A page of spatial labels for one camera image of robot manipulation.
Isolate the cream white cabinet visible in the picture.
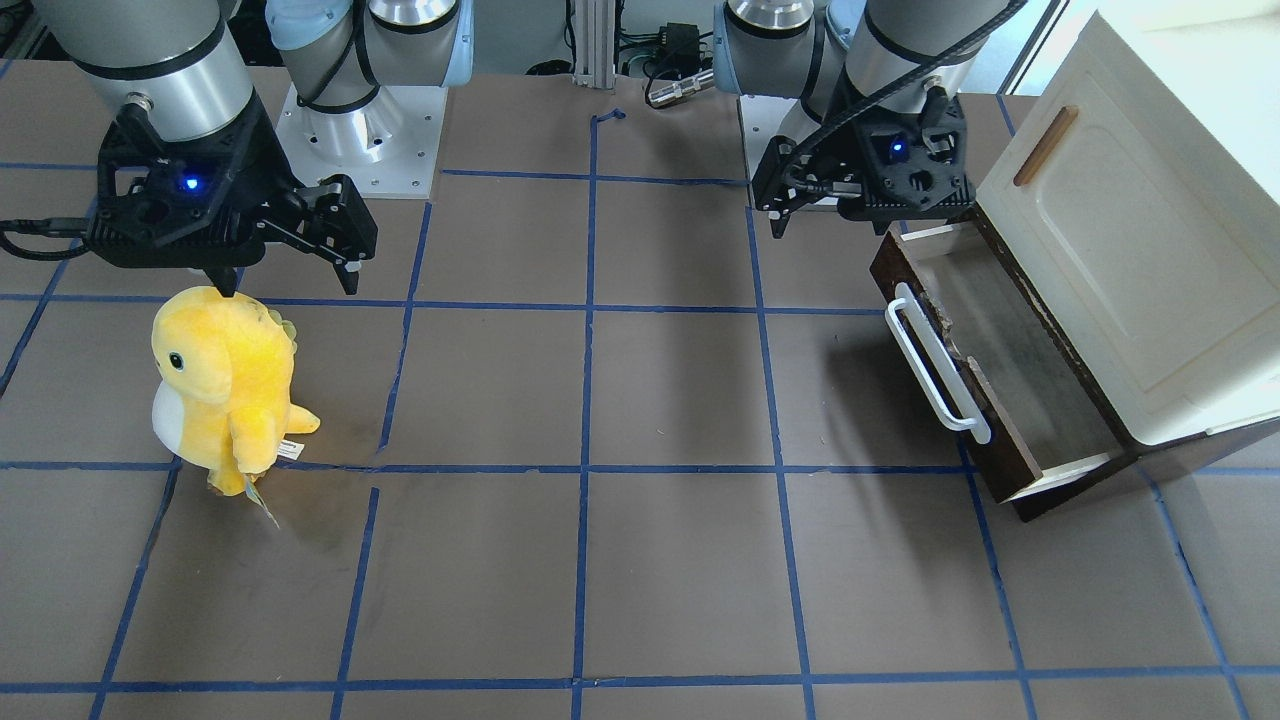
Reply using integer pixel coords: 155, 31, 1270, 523
978, 1, 1279, 445

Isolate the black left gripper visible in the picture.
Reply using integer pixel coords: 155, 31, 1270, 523
750, 74, 977, 240

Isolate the dark wooden drawer white handle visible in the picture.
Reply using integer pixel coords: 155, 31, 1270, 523
870, 222, 1137, 521

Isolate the yellow plush toy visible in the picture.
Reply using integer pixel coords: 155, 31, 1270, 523
150, 286, 321, 510

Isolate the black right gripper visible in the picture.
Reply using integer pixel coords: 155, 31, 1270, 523
83, 95, 379, 299

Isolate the black power adapter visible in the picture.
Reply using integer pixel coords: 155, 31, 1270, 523
655, 22, 701, 64

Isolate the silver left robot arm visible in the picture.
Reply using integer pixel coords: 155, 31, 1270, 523
713, 1, 1021, 238

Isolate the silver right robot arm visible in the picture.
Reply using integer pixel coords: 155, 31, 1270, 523
35, 1, 474, 296

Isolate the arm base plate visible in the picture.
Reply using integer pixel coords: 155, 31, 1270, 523
739, 95, 820, 181
275, 86, 449, 200

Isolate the aluminium frame post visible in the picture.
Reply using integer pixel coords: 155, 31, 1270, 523
570, 0, 620, 92

